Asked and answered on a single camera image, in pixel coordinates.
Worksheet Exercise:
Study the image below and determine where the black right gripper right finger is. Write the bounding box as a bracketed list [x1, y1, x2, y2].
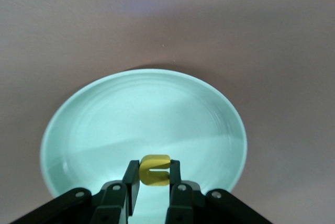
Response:
[164, 160, 273, 224]

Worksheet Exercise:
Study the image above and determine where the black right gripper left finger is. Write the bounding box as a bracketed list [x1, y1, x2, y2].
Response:
[10, 160, 141, 224]

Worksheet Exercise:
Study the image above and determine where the yellow foam letter u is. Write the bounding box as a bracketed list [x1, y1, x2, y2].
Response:
[139, 154, 171, 187]

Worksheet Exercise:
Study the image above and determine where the green plate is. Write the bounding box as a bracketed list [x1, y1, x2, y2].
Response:
[39, 69, 248, 224]

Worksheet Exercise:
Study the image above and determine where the brown table cover mat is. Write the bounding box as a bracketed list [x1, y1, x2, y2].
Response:
[0, 0, 335, 224]

